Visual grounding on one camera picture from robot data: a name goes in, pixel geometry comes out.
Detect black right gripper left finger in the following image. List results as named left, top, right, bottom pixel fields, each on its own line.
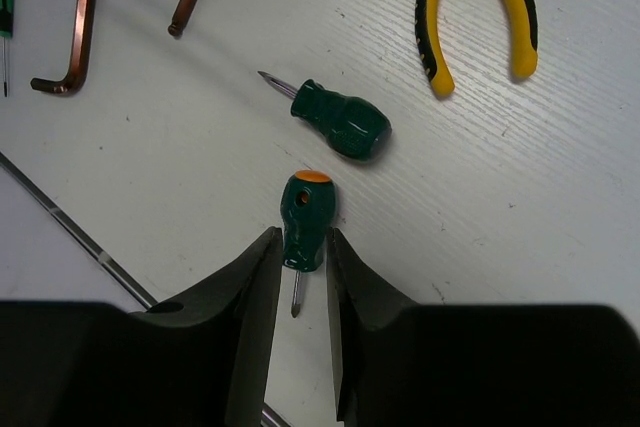
left=1, top=227, right=283, bottom=426

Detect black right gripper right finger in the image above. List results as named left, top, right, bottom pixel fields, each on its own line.
left=326, top=228, right=639, bottom=426

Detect yellow black long-nose pliers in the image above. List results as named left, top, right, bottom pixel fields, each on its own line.
left=414, top=0, right=538, bottom=98

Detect green stubby screwdriver orange cap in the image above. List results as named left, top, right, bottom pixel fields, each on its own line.
left=280, top=170, right=337, bottom=318

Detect green stubby flathead screwdriver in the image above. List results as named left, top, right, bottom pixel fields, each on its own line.
left=258, top=71, right=392, bottom=163

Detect large brown hex key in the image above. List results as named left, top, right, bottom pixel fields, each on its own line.
left=30, top=0, right=96, bottom=95

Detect metal table edge rail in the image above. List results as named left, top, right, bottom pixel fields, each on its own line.
left=1, top=157, right=283, bottom=426

